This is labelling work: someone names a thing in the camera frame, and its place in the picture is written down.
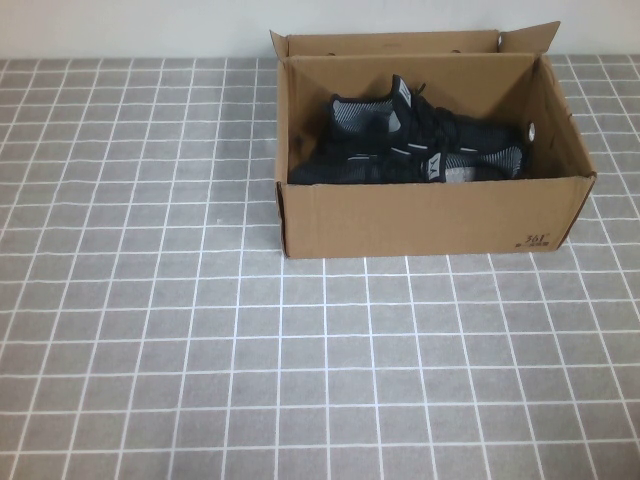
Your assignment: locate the black knit sneaker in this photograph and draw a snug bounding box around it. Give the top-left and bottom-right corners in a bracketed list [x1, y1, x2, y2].
[327, 73, 524, 159]
[287, 144, 530, 185]

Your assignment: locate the brown cardboard shoe box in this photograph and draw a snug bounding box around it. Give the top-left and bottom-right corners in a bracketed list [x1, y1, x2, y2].
[268, 19, 597, 260]

